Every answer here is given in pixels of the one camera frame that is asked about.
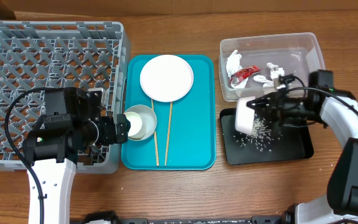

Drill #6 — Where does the right wooden chopstick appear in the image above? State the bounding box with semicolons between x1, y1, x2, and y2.
164;101;173;166

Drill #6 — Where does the left wooden chopstick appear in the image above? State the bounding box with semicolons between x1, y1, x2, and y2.
151;99;160;167

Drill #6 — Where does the grey dishwasher rack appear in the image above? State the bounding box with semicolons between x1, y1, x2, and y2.
0;21;131;171

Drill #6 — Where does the black tray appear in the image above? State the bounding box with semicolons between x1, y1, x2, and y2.
219;108;314;165

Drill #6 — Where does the teal plastic tray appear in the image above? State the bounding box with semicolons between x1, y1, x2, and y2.
121;55;216;170

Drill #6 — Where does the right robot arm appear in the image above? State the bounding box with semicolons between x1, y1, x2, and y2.
246;70;358;224

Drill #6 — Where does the red snack wrapper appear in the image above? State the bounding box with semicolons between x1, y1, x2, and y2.
230;65;261;86

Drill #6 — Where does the small white bowl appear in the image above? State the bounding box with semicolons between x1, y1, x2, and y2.
234;96;255;135

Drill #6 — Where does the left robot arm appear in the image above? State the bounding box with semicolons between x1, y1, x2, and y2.
23;114;130;223

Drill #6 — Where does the white napkin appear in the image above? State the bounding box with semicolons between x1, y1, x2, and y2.
253;62;285;88
226;50;248;96

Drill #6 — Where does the large white plate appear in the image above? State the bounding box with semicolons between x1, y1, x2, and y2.
140;55;194;103

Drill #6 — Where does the clear plastic bin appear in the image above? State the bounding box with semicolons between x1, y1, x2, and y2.
219;32;326;102

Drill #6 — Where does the wooden chopstick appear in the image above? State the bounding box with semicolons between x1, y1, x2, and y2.
164;101;173;166
151;99;160;167

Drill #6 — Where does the white rice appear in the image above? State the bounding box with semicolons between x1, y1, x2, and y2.
232;116;283;152

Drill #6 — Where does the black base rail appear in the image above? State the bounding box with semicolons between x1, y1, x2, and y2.
70;211;295;224

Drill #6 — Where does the grey bowl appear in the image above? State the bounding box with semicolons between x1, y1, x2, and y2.
124;105;157;141

